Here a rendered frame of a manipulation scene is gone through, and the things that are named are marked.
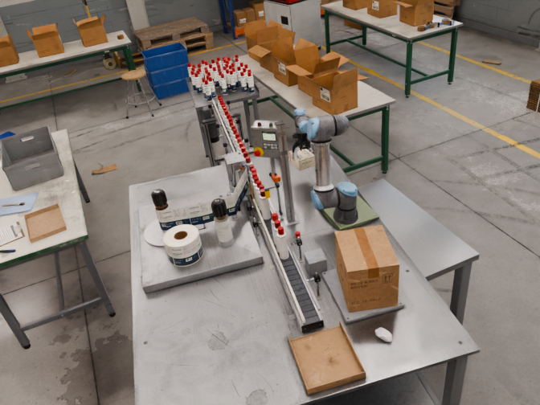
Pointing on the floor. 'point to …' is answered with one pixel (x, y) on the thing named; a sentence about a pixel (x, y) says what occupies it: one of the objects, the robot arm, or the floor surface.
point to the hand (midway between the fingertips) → (301, 156)
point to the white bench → (74, 221)
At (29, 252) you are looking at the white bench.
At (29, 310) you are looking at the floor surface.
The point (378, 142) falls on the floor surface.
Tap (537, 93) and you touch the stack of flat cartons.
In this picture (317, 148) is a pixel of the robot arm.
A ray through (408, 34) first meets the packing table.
